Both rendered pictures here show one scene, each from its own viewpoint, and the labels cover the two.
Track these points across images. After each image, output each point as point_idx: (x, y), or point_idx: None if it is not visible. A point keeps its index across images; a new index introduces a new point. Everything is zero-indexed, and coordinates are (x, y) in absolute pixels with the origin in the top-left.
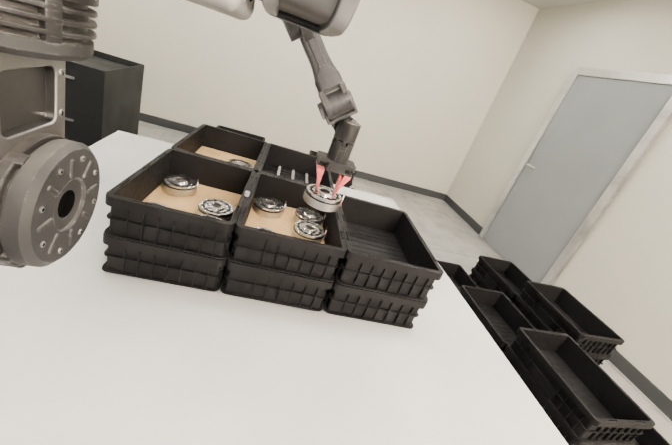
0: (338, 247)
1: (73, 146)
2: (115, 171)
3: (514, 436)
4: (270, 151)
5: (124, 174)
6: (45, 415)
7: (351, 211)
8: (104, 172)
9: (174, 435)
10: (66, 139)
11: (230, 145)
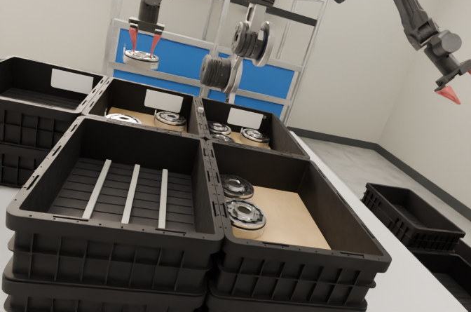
0: (116, 78)
1: (240, 22)
2: (389, 280)
3: None
4: (205, 253)
5: (376, 277)
6: None
7: (41, 125)
8: (390, 273)
9: None
10: (244, 24)
11: (308, 277)
